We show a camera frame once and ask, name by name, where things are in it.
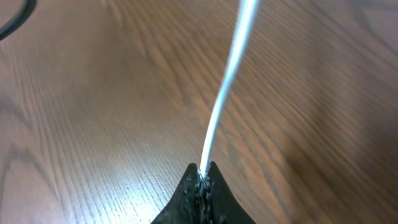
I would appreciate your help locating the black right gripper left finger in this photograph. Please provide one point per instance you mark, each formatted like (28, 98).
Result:
(182, 207)

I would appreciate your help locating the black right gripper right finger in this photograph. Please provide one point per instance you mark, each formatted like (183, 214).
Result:
(224, 208)

